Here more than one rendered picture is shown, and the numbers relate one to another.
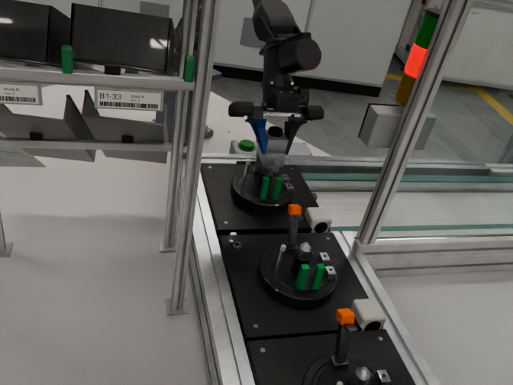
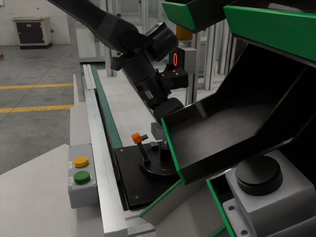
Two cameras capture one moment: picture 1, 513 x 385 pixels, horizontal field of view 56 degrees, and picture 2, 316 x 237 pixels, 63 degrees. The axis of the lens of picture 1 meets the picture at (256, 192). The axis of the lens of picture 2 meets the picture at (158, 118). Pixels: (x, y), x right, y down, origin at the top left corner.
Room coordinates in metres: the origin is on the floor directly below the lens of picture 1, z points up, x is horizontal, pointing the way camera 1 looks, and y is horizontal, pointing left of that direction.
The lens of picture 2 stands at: (0.87, 0.55, 1.38)
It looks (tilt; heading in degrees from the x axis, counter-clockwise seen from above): 26 degrees down; 273
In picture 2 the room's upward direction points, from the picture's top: straight up
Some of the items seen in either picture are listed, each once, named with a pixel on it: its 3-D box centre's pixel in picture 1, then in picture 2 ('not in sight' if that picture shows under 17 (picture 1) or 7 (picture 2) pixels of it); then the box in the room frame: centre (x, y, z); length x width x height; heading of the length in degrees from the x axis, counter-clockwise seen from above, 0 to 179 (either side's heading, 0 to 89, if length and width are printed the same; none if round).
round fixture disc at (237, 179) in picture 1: (262, 189); (165, 161); (0.88, -0.01, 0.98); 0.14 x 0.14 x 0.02
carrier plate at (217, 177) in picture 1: (261, 196); (165, 167); (0.88, -0.01, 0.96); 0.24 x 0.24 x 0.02; 20
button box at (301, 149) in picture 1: (270, 156); (82, 171); (1.11, -0.02, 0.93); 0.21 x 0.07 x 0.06; 110
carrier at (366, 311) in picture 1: (301, 260); not in sight; (0.64, -0.10, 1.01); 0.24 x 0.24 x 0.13; 20
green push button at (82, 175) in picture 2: (246, 146); (82, 178); (1.09, 0.05, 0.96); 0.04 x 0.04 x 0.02
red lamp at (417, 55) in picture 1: (423, 60); not in sight; (0.84, -0.23, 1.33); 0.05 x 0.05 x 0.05
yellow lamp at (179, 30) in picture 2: (412, 88); (184, 30); (0.84, -0.23, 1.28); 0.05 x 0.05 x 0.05
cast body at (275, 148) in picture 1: (273, 147); (169, 122); (0.87, -0.02, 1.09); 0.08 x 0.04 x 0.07; 21
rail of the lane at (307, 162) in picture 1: (342, 176); (99, 140); (1.12, -0.22, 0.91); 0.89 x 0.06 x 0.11; 110
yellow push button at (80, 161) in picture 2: not in sight; (81, 162); (1.11, -0.02, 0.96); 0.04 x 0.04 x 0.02
